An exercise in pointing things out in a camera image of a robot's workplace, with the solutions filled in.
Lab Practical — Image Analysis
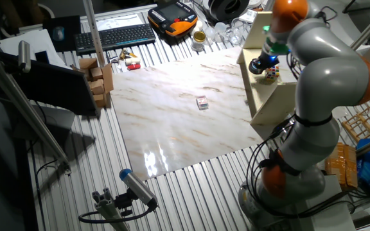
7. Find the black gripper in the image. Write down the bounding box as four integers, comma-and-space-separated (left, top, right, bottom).
256, 51, 280, 70

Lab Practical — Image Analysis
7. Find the white rubik's cube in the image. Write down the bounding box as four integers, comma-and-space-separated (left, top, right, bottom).
264, 65, 281, 81

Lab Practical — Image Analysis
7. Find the red white card box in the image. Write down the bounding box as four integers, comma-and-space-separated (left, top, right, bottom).
195, 95, 210, 111

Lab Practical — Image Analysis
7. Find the beige wooden shelf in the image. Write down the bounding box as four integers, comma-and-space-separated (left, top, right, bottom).
236, 11, 299, 126

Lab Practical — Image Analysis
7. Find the clear glass mug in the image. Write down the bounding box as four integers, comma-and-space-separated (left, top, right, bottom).
229, 17, 245, 46

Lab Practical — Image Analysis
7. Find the white power strip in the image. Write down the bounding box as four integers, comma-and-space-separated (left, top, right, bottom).
238, 8, 258, 24

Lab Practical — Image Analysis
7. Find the translucent plastic container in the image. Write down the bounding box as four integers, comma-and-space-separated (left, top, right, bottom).
214, 21, 228, 36
204, 26, 217, 42

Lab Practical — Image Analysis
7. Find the black round spool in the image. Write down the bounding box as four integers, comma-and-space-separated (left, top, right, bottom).
207, 0, 251, 23

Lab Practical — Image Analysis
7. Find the glass jar gold lid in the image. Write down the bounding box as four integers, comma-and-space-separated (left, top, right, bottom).
191, 30, 207, 53

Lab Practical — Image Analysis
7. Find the white egg-shaped bottle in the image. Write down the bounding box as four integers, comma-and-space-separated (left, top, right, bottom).
191, 19, 204, 35

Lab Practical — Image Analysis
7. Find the orange black teach pendant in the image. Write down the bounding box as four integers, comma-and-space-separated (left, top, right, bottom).
146, 1, 199, 37

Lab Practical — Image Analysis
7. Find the wooden slat rack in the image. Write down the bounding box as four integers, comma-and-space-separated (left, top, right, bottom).
341, 104, 370, 144

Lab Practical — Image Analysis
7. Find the white marble pattern sheet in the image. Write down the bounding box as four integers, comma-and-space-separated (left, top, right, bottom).
109, 46, 263, 182

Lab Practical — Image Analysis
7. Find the orange box stack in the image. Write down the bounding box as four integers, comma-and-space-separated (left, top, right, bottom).
324, 142, 360, 191

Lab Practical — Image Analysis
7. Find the black computer keyboard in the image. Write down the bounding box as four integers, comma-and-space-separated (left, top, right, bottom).
73, 22, 157, 55

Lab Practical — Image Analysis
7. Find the printed paper sheet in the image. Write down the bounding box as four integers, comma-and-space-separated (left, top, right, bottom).
94, 13, 145, 32

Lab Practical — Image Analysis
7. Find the open cardboard carton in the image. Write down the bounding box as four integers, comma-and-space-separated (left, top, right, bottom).
70, 57, 115, 109

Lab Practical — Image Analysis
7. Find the small cardboard box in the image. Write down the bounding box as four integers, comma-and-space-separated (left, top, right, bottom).
90, 67, 104, 81
89, 80, 105, 96
93, 93, 108, 108

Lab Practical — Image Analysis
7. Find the dark computer mouse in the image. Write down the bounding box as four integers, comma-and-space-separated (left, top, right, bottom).
52, 26, 66, 42

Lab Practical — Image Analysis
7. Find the black flat monitor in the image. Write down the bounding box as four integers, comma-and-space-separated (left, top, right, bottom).
0, 50, 101, 117

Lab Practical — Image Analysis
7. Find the short aluminium profile stub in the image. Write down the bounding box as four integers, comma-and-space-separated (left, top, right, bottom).
91, 187, 130, 231

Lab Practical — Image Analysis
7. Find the black mouse pad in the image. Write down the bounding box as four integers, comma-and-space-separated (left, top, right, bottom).
42, 15, 83, 53

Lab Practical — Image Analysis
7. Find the white paper stack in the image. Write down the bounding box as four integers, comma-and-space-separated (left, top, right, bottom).
0, 28, 71, 70

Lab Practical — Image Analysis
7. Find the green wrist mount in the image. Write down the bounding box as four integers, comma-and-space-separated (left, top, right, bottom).
261, 25, 291, 55

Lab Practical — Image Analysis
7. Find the yellow-handled tool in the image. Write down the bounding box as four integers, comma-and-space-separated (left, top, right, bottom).
119, 49, 138, 61

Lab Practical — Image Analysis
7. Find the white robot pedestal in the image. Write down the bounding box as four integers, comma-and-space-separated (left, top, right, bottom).
295, 175, 358, 231

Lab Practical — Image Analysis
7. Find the slotted aluminium post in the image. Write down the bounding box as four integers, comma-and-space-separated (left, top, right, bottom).
82, 0, 106, 68

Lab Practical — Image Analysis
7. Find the silver camera blue cap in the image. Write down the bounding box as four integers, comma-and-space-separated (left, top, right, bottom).
118, 167, 159, 209

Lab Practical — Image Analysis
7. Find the black camera clamp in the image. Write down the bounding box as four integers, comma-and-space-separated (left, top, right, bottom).
113, 188, 138, 218

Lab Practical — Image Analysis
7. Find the black camera cable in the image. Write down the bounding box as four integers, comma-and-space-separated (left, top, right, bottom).
78, 205, 157, 225

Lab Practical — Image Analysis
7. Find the silver depth camera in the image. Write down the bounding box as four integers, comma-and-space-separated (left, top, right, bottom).
17, 40, 32, 74

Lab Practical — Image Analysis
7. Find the slanted aluminium frame beam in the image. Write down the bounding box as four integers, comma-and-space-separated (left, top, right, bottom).
0, 44, 73, 176

